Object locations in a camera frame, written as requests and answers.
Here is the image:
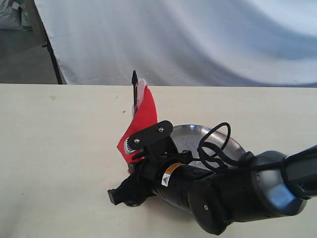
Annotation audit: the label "black backdrop stand pole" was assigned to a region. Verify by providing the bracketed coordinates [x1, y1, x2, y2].
[42, 27, 63, 85]

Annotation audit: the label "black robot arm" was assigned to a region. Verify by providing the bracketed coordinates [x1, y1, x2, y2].
[108, 142, 317, 235]

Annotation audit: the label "black looped cable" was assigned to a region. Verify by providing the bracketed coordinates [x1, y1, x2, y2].
[158, 121, 256, 172]

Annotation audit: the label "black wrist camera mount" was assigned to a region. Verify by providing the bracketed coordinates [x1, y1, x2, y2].
[123, 120, 178, 162]

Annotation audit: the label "white sacks in background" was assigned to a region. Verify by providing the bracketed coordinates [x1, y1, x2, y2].
[0, 0, 32, 31]

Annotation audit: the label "red flag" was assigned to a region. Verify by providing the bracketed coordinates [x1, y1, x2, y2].
[117, 70, 158, 174]

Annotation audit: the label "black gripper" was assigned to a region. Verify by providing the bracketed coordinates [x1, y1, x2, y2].
[107, 151, 213, 208]

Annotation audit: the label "white backdrop curtain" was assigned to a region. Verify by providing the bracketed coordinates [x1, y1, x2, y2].
[35, 0, 317, 87]

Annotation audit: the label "round stainless steel plate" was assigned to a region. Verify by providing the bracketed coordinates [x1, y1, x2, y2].
[171, 124, 246, 161]

